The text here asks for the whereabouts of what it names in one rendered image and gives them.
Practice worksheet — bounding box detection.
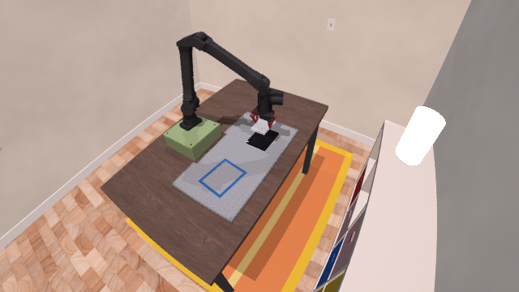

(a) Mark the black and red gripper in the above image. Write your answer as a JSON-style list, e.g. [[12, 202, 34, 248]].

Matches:
[[250, 103, 277, 129]]

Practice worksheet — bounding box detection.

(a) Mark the white well plate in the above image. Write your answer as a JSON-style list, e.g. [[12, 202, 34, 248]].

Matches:
[[251, 118, 269, 135]]

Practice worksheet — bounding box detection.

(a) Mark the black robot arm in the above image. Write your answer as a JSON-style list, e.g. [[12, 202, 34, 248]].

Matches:
[[176, 32, 284, 131]]

